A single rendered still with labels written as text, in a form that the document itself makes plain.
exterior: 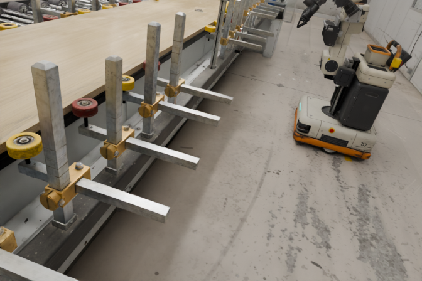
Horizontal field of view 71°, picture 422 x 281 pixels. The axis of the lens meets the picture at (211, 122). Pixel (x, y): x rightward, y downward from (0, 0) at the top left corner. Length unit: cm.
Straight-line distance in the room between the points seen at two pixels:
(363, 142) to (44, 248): 247
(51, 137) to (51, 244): 30
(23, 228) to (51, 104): 49
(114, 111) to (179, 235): 104
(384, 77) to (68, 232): 236
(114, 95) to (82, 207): 34
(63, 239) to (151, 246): 89
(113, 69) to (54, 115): 24
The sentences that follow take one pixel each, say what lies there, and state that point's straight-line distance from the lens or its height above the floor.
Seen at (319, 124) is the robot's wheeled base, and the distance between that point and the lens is 274.
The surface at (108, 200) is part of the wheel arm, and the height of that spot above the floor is 82.
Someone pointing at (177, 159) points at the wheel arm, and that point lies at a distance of 98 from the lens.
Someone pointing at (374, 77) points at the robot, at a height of 76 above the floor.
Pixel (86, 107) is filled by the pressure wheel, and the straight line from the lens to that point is 105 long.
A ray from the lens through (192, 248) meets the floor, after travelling 177.
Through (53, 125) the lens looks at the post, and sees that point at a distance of 73.
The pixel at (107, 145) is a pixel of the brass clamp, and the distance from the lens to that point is 101.
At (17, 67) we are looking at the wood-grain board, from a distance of 140.
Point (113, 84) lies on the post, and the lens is 91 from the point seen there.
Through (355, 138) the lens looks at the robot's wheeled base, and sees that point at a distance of 282.
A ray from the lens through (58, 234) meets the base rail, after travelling 94.
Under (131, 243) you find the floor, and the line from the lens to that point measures 177.
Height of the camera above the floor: 141
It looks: 30 degrees down
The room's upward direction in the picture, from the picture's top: 10 degrees clockwise
